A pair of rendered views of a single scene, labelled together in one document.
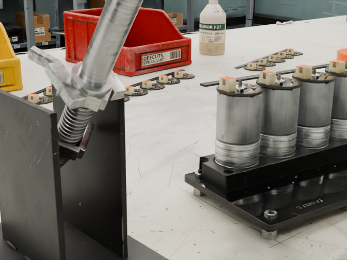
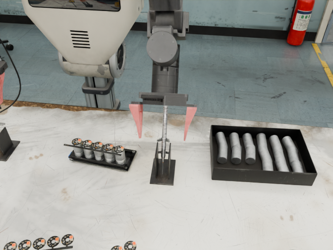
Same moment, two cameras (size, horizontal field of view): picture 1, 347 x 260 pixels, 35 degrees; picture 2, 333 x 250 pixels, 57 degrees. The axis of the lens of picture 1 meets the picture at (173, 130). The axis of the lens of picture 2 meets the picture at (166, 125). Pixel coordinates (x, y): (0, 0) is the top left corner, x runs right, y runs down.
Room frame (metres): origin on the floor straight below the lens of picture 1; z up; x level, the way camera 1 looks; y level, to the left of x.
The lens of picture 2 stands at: (0.56, 0.43, 1.33)
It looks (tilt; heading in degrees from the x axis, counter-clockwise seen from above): 40 degrees down; 227
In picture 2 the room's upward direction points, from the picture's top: straight up
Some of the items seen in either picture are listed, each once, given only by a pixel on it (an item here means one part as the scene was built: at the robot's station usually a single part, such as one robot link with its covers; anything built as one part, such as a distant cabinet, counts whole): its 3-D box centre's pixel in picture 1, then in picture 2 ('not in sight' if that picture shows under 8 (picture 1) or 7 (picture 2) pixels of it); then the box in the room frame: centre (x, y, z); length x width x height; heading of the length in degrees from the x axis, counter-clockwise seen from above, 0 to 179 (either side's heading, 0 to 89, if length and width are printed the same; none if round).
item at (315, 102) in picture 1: (310, 115); (99, 152); (0.32, -0.08, 0.79); 0.02 x 0.02 x 0.05
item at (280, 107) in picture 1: (275, 123); (109, 154); (0.30, -0.06, 0.79); 0.02 x 0.02 x 0.05
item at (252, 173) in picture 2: not in sight; (257, 153); (0.01, 0.18, 0.77); 0.24 x 0.16 x 0.04; 133
